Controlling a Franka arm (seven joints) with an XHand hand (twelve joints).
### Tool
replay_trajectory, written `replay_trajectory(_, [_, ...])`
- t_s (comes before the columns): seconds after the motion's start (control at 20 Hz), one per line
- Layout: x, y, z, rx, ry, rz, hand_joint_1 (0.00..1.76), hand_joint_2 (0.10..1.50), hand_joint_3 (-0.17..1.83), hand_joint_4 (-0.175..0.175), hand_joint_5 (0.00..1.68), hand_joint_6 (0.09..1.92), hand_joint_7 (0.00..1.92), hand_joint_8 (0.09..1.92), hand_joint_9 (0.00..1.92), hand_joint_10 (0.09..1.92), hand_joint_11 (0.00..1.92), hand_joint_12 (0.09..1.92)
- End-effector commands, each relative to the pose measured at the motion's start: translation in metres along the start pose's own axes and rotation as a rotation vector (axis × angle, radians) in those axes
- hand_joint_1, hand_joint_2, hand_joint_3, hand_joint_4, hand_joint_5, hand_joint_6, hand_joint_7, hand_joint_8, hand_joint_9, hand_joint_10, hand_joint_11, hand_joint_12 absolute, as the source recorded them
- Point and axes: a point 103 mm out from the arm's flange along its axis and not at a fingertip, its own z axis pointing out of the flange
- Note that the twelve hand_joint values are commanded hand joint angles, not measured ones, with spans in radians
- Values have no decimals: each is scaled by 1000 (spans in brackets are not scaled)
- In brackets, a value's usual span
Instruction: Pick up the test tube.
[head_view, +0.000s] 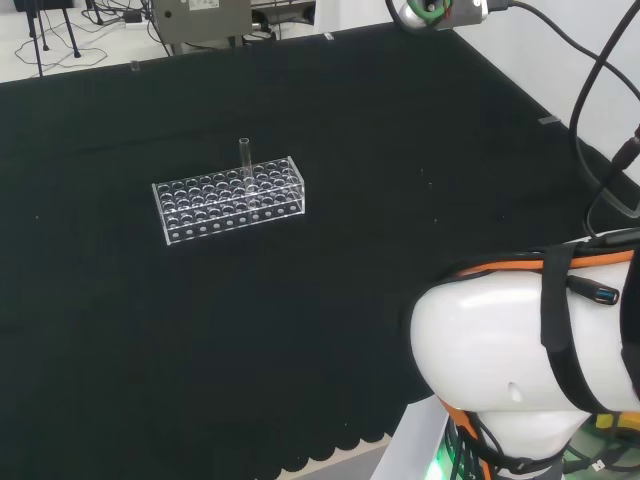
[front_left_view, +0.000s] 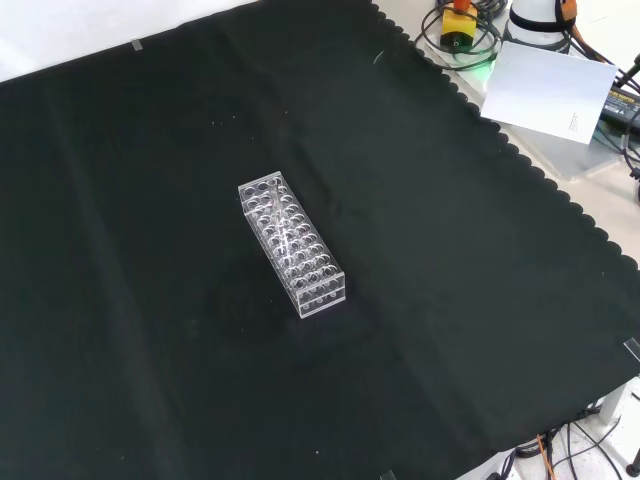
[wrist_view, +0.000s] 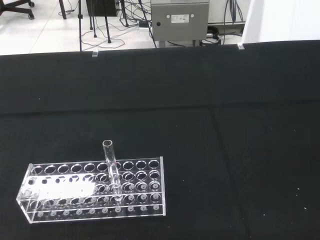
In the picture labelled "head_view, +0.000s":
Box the grey metal box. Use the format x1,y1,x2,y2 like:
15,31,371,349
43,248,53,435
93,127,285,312
151,0,254,56

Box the clear plastic test tube rack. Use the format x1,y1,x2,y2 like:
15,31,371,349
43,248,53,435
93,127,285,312
151,156,307,248

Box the clear glass test tube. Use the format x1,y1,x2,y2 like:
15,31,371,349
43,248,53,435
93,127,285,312
238,136,257,211

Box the black tripod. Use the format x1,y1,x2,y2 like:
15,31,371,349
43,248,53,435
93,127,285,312
10,0,82,78

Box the black bench cloth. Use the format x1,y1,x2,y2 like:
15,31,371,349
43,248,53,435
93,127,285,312
0,20,640,475

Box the thin black floor cable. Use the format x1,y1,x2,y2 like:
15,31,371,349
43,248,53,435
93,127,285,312
14,0,151,69

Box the thick black cable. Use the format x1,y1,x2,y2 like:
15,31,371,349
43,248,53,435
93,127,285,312
568,0,640,239
487,0,640,100

